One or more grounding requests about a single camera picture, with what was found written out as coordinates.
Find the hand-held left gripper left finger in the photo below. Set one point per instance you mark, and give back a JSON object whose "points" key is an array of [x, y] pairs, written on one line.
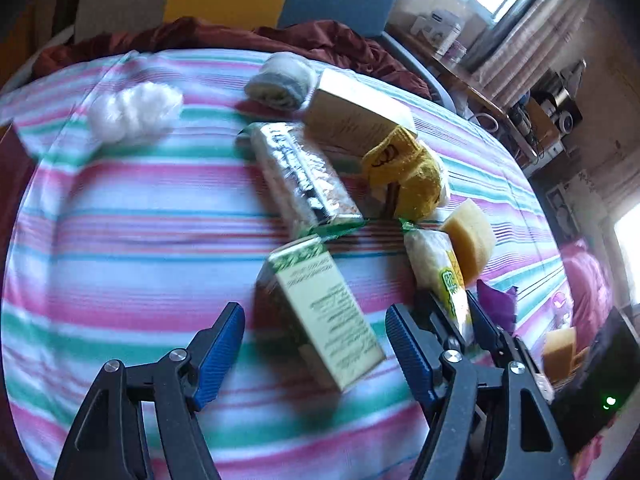
{"points": [[220, 355]]}

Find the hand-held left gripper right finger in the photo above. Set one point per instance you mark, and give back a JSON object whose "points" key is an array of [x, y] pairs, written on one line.
{"points": [[407, 355]]}

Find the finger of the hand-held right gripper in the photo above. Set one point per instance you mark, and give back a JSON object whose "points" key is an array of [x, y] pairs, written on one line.
{"points": [[440, 322], [492, 330]]}

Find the purple cloth piece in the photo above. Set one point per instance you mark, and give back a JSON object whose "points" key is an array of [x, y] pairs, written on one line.
{"points": [[497, 302]]}

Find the green and white carton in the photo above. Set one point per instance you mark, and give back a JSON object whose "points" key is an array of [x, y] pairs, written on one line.
{"points": [[320, 310]]}

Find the yellow knitted sock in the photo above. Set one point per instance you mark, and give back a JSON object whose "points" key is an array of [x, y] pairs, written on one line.
{"points": [[402, 170]]}

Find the silver snack bar packet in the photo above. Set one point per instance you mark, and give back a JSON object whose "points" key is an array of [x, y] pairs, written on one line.
{"points": [[300, 175]]}

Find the yellow sponge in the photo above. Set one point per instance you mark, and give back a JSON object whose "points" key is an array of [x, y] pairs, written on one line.
{"points": [[559, 355], [470, 240]]}

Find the pink jacket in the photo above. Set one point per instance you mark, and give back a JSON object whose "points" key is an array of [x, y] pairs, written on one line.
{"points": [[585, 285]]}

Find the side window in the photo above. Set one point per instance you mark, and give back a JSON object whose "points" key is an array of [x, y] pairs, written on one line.
{"points": [[629, 260]]}

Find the striped blanket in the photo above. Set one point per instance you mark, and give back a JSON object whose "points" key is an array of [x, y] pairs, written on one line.
{"points": [[125, 260]]}

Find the beige cardboard box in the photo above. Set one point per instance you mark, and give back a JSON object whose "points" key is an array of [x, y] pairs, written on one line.
{"points": [[355, 110]]}

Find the wooden desk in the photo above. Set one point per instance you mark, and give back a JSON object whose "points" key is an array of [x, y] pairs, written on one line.
{"points": [[465, 90]]}

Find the silver stereo set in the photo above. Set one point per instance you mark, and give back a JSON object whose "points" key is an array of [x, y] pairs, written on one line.
{"points": [[560, 105]]}

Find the white cotton wad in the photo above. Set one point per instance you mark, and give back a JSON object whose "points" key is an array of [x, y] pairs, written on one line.
{"points": [[132, 110]]}

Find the pink jar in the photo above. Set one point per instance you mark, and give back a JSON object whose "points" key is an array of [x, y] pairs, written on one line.
{"points": [[452, 51]]}

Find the rolled grey white sock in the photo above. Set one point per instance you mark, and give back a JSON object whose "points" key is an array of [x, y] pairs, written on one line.
{"points": [[282, 82]]}

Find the striped pink curtain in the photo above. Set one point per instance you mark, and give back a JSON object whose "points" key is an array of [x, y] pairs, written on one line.
{"points": [[530, 40]]}

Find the white appliance carton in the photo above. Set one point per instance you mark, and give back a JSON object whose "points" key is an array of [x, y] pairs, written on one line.
{"points": [[440, 22]]}

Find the maroon duvet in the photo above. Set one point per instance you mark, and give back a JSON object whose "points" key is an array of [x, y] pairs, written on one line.
{"points": [[310, 40]]}

